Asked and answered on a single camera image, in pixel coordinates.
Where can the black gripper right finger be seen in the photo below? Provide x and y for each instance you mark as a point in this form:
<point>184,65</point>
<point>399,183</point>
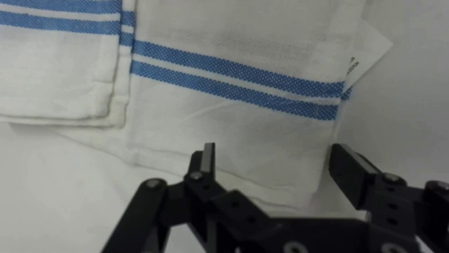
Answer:
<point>356,178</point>

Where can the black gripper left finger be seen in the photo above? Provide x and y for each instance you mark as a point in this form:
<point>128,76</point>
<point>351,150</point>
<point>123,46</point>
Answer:
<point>204,164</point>

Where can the white towel with blue stripes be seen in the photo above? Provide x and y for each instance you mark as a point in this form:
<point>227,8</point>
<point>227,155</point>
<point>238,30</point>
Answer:
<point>211,117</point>

